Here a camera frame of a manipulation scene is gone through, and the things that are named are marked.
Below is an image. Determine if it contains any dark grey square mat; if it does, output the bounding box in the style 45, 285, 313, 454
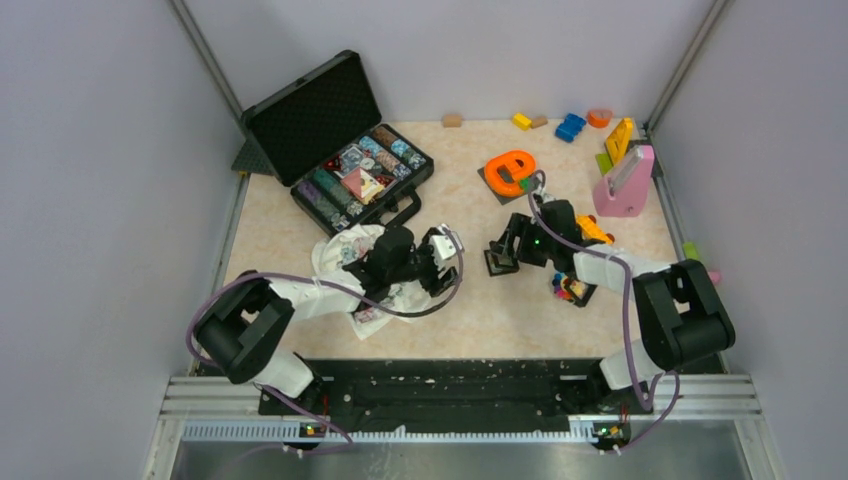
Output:
477, 166, 529, 205

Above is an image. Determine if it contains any pink wedge stand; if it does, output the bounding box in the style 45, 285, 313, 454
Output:
592, 145, 655, 218

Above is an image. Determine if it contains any small brown wooden block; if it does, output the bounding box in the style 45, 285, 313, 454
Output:
531, 116, 548, 129

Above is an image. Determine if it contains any orange tape roll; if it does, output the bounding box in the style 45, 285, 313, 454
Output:
586, 108, 613, 129

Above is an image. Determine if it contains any white printed t-shirt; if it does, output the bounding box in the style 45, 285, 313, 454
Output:
311, 223, 432, 342

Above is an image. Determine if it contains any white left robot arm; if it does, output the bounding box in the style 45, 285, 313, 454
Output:
185, 224, 464, 414

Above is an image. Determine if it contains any green flat toy piece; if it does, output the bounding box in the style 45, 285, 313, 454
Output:
595, 153, 614, 176

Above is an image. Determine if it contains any tan wooden block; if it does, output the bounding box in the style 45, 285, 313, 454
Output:
441, 114, 463, 128

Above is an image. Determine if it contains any blue toy brick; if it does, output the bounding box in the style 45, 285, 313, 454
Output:
554, 113, 587, 143

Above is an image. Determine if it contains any pink and green toy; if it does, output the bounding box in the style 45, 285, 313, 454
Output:
681, 241, 722, 285

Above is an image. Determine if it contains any black poker chip case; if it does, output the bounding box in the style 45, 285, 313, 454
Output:
241, 50, 435, 236

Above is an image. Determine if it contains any yellow toy brick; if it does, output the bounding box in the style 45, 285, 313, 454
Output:
511, 112, 533, 131

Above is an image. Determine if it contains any colourful beaded brooch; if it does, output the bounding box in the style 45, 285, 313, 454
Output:
552, 272, 585, 303

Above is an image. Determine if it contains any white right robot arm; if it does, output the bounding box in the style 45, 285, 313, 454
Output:
484, 196, 736, 412

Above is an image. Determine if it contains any yellow toy car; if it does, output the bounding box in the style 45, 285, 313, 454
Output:
576, 215, 615, 245

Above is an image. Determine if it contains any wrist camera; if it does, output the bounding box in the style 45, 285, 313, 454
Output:
533, 188, 558, 208
428, 225, 465, 262

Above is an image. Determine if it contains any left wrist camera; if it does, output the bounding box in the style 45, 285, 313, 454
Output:
428, 225, 465, 262

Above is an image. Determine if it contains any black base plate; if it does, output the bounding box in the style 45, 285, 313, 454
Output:
295, 359, 646, 434

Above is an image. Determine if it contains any yellow perforated toy block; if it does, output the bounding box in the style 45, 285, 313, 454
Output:
605, 117, 634, 166

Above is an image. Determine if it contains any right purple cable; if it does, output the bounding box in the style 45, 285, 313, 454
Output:
526, 170, 682, 452

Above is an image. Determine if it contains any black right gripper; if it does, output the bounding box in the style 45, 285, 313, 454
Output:
494, 212, 558, 267

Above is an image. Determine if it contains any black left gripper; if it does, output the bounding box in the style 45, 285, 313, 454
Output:
387, 228, 461, 296

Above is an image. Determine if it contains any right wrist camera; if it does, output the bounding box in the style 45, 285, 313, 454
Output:
533, 188, 558, 208

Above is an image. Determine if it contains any black square frame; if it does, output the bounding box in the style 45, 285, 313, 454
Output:
551, 272, 597, 308
484, 250, 520, 277

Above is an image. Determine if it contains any orange letter e toy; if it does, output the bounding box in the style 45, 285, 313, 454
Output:
483, 150, 536, 199

